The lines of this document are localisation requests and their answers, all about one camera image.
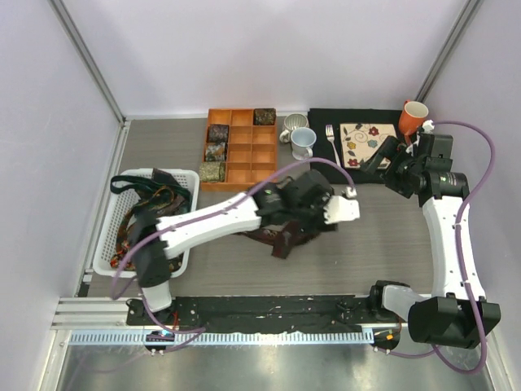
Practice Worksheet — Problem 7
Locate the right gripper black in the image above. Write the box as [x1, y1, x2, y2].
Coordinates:
[359, 136, 423, 199]

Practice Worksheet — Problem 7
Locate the dark red patterned tie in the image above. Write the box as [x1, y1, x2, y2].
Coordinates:
[236, 221, 338, 259]

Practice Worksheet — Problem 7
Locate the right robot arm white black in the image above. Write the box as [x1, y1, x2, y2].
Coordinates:
[361, 134, 501, 349]

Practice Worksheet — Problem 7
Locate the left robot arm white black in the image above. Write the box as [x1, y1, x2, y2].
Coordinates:
[129, 169, 335, 325]

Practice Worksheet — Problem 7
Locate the pile of patterned ties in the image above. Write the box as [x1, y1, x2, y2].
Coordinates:
[110, 169, 193, 273]

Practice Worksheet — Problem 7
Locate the floral square plate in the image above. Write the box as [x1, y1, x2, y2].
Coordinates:
[339, 123, 396, 169]

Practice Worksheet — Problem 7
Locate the silver fork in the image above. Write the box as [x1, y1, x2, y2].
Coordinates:
[325, 125, 341, 166]

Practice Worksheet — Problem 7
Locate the pale blue mug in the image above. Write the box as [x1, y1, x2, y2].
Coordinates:
[290, 127, 317, 160]

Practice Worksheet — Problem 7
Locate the orange mug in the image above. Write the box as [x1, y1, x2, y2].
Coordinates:
[398, 100, 429, 136]

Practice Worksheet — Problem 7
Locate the orange compartment tray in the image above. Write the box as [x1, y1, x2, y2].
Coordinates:
[200, 108, 278, 191]

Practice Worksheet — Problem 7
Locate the grey ribbed mug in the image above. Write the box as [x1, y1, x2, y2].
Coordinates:
[279, 113, 309, 143]

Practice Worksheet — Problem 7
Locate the rolled dark tie top right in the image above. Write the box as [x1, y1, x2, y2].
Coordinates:
[253, 108, 277, 126]

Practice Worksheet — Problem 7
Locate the rolled olive green tie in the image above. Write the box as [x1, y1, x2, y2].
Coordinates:
[199, 161, 225, 183]

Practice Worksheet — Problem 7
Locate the rolled brown patterned tie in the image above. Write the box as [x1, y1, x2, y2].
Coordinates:
[204, 142, 227, 162]

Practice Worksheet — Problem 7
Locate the rolled purple patterned tie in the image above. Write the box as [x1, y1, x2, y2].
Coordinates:
[207, 124, 230, 143]

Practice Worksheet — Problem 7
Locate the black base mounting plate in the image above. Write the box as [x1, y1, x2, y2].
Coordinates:
[125, 293, 418, 333]

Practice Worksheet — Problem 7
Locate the white plastic basket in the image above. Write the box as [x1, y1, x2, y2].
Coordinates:
[93, 169, 199, 276]

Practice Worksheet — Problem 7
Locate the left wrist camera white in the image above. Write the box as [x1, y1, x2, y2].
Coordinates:
[323, 186, 361, 225]

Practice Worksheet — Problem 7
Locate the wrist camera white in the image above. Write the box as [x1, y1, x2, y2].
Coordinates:
[405, 120, 435, 156]
[323, 186, 361, 225]

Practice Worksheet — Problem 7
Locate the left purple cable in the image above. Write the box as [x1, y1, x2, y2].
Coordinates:
[109, 157, 359, 359]

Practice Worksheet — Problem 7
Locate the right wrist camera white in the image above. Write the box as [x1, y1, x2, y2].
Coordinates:
[405, 120, 435, 156]

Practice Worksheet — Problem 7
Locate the dark green tie strap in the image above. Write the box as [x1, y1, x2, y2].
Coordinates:
[110, 174, 164, 196]

